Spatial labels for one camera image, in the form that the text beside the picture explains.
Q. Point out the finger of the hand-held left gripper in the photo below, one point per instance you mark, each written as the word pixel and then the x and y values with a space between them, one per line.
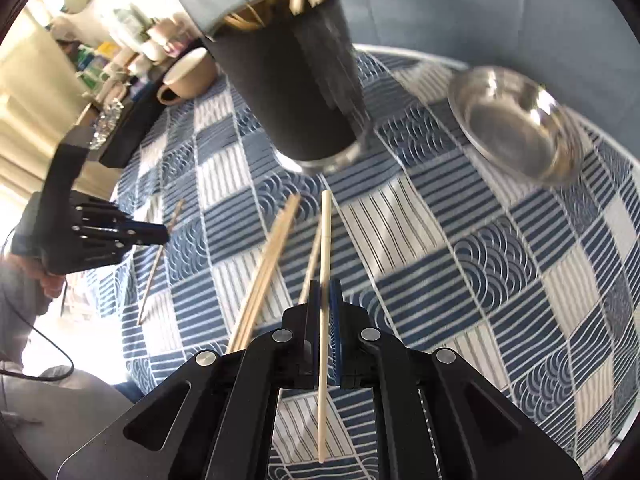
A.
pixel 140 240
pixel 145 227

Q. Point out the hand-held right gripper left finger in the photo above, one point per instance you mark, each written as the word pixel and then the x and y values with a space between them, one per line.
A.
pixel 312 310

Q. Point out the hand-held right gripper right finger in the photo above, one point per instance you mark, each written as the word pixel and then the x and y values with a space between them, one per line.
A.
pixel 336 320

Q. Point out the pale bamboo chopstick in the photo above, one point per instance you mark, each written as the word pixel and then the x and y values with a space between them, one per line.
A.
pixel 325 240
pixel 153 285

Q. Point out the group of wooden chopsticks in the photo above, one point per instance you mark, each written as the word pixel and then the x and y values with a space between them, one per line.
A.
pixel 268 270

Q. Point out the black cylindrical utensil holder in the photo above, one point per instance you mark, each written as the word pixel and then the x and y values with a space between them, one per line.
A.
pixel 290 90

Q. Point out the person's left forearm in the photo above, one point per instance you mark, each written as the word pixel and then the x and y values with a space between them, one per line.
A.
pixel 20 305

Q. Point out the person's left hand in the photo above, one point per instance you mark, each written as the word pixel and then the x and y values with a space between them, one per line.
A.
pixel 50 285

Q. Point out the black side shelf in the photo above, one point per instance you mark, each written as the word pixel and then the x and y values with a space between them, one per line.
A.
pixel 132 135

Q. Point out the cream curtain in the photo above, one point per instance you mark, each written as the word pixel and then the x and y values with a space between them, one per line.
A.
pixel 30 110

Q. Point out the blue white patterned tablecloth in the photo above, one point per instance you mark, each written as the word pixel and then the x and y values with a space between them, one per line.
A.
pixel 450 260

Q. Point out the beige ceramic mug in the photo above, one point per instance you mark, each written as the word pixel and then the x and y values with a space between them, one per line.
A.
pixel 192 77

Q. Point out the green packets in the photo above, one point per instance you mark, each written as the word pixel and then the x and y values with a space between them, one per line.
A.
pixel 90 67

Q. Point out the person's grey trouser leg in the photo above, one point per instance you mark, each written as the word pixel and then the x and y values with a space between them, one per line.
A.
pixel 65 400

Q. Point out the yellow packet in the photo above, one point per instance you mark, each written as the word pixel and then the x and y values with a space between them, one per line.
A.
pixel 107 50

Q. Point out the stainless steel dish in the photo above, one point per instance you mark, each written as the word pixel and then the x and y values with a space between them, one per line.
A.
pixel 515 125

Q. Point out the blue-grey backdrop cloth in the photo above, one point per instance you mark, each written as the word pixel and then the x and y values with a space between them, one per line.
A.
pixel 425 0

